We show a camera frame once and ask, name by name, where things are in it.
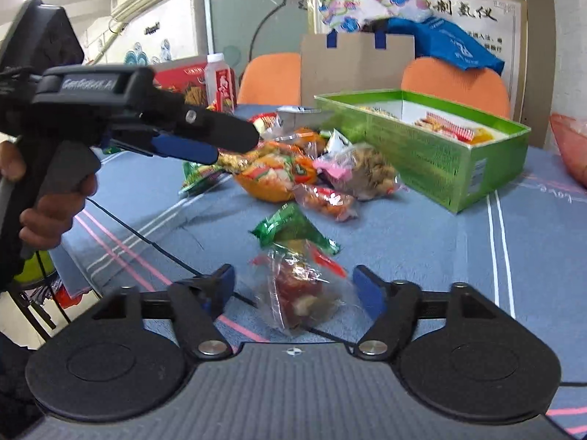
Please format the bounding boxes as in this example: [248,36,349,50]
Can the person's left hand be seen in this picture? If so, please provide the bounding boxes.
[0,140,98,250]

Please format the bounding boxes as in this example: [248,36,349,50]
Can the yellow-green object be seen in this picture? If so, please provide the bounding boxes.
[14,250,56,285]

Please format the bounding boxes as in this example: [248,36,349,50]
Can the red-orange snack packet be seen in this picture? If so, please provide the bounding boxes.
[293,183,358,221]

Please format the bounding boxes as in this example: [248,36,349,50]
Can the pink basin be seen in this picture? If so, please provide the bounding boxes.
[549,112,587,188]

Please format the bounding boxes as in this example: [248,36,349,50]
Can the red cardboard box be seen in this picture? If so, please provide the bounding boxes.
[151,55,209,106]

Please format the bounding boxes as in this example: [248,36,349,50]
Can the clear packet of brown snacks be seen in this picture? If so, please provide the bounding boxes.
[342,144,406,201]

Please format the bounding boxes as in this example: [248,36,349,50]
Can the board with line drawing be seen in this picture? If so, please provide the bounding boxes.
[208,0,308,69]

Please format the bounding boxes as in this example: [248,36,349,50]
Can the green cardboard box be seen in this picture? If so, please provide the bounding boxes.
[314,89,533,214]

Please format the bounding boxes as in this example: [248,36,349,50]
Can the calligraphy wall poster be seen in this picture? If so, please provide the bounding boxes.
[307,0,528,120]

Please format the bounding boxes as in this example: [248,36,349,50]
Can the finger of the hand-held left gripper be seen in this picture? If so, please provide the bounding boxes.
[103,133,220,164]
[153,87,260,153]

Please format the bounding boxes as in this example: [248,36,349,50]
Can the blue wall stickers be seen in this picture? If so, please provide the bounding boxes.
[124,41,172,67]

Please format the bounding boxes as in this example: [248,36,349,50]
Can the red striped snack packet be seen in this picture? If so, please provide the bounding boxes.
[415,111,475,140]

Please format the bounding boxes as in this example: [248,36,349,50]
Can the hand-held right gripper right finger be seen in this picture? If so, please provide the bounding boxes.
[352,264,498,360]

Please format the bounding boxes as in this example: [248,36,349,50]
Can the floral cloth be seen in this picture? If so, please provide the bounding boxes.
[316,0,432,35]

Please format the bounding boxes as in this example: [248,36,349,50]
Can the clear bottle with red label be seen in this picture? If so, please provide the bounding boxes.
[205,52,237,113]

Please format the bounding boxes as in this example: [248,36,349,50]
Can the red and white snack packet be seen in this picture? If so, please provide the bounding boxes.
[250,112,285,140]

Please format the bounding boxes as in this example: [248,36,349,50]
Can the blue bag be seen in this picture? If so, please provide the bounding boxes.
[387,16,505,74]

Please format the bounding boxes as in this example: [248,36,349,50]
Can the pink snack packet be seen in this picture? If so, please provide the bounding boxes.
[314,156,354,184]

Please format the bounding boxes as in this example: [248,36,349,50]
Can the orange jelly packet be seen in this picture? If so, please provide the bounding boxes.
[287,126,328,157]

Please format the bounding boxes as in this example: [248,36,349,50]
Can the green striped snack packet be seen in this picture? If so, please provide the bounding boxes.
[179,158,225,195]

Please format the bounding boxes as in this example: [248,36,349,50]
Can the orange snack packet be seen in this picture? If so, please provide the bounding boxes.
[234,147,319,203]

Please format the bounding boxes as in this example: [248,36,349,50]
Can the clear packet of red snack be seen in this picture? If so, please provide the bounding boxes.
[250,243,349,335]

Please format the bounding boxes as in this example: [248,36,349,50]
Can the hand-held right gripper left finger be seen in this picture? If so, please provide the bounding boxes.
[92,263,237,360]

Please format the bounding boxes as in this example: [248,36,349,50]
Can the orange chair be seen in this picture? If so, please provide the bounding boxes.
[400,57,511,120]
[236,52,303,106]

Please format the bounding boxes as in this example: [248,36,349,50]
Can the blue striped tablecloth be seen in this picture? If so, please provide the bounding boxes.
[62,103,587,440]

